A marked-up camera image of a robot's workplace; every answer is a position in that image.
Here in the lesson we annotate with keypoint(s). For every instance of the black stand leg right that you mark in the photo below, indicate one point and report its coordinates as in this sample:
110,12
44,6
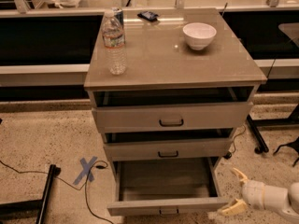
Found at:
261,145

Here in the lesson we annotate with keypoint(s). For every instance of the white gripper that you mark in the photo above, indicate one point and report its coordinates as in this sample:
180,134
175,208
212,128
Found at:
252,193

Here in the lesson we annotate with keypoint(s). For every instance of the black stand base left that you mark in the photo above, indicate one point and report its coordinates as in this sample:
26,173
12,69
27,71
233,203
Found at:
37,209

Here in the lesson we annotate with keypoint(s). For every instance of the clear plastic water bottle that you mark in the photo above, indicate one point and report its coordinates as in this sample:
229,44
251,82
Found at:
114,42

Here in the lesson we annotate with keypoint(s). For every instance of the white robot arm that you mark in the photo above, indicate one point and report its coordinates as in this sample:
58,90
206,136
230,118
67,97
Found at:
282,201

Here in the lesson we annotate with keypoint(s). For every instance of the grey drawer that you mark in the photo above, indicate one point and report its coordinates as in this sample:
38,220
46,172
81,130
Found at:
166,187
140,151
150,118

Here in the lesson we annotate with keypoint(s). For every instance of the blue drink can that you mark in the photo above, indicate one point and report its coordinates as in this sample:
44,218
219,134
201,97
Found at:
118,16

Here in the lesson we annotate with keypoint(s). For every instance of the grey drawer cabinet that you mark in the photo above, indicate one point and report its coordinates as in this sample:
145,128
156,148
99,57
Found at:
163,70

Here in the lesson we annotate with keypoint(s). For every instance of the dark blue snack packet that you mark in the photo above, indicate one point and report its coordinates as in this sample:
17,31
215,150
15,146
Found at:
148,16

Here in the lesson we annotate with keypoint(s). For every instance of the white ceramic bowl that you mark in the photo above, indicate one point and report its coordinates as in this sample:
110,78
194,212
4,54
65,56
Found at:
198,35

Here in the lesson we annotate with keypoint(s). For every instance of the blue tape cross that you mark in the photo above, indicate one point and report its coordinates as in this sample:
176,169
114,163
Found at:
86,170

